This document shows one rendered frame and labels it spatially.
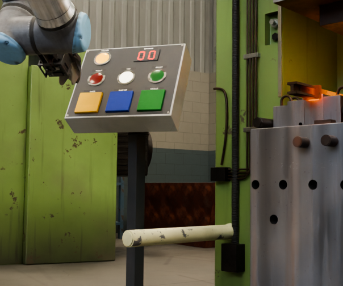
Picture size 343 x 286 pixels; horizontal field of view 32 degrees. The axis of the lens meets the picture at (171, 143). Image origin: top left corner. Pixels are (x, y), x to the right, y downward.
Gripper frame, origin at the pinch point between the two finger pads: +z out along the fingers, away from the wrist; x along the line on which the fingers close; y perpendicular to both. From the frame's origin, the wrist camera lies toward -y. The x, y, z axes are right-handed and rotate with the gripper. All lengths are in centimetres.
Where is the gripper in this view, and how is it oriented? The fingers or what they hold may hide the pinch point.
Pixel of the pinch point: (75, 77)
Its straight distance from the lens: 176.9
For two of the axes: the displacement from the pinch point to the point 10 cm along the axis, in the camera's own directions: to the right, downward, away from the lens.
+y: -1.7, 8.3, -5.4
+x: 9.5, -0.1, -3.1
